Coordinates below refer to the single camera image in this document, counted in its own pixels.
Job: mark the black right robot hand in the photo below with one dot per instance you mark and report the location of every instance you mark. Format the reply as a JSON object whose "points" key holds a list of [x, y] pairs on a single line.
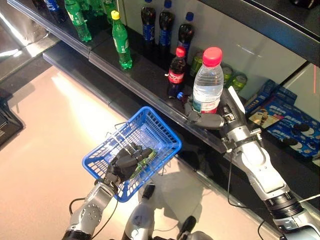
{"points": [[210, 121]]}

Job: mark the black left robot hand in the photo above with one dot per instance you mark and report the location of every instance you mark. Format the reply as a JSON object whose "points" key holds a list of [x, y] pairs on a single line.
{"points": [[123, 165]]}

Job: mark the clear water bottle red cap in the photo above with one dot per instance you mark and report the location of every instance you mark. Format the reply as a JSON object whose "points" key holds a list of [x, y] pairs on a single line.
{"points": [[207, 82]]}

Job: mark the small Pepsi bottle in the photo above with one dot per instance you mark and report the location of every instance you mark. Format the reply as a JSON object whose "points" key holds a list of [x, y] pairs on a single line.
{"points": [[180, 95]]}

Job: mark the blue plastic shopping basket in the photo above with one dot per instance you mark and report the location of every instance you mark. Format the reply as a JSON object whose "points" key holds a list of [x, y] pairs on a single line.
{"points": [[160, 132]]}

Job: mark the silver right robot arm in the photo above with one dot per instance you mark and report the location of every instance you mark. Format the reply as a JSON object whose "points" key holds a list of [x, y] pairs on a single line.
{"points": [[262, 170]]}

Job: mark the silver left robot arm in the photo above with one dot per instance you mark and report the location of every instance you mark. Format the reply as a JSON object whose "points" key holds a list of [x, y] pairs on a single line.
{"points": [[92, 212]]}

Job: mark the silver and black motor unit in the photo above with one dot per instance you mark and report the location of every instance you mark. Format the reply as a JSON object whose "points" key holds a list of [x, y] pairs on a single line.
{"points": [[255, 136]]}

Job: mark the silver left robot leg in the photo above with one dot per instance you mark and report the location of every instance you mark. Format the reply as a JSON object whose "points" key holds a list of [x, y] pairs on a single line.
{"points": [[140, 217]]}

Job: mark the silver robot leg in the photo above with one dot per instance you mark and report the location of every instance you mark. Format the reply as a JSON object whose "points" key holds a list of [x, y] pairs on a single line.
{"points": [[140, 217], [192, 230]]}

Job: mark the Coca-Cola bottle red cap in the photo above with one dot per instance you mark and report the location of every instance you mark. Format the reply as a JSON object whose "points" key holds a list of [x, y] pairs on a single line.
{"points": [[177, 75]]}

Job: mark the silver right robot leg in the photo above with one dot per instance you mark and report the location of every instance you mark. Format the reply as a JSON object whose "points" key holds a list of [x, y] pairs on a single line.
{"points": [[192, 230]]}

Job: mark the black flat floor device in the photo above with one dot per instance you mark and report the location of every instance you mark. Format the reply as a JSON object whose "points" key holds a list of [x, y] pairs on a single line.
{"points": [[10, 120]]}

